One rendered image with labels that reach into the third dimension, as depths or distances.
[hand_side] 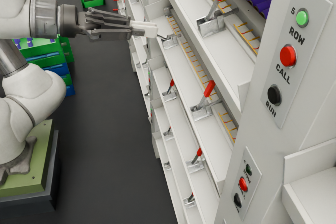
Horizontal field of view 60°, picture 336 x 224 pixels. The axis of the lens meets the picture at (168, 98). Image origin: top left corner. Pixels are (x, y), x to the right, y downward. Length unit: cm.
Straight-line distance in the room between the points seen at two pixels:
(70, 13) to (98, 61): 138
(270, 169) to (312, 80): 12
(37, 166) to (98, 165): 34
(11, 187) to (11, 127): 22
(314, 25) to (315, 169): 14
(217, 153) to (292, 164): 29
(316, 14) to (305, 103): 7
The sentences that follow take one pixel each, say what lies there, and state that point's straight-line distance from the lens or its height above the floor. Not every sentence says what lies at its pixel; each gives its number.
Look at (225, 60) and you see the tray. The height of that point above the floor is 96.
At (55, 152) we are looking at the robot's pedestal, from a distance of 133.
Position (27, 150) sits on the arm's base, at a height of 29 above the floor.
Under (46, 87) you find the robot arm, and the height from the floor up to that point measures 46.
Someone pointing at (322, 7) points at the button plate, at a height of 112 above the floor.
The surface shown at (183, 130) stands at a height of 56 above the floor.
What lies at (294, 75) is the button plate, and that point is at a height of 106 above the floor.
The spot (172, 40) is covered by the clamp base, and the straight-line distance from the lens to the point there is 80.
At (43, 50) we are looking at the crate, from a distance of 165.
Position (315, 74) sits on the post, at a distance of 24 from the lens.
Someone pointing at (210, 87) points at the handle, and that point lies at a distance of 57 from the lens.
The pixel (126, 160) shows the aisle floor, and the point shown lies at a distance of 147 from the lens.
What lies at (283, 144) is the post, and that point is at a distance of 29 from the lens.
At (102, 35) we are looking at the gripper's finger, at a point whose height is 85.
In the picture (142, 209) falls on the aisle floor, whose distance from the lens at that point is 134.
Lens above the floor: 121
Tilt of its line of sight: 44 degrees down
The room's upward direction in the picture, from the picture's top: straight up
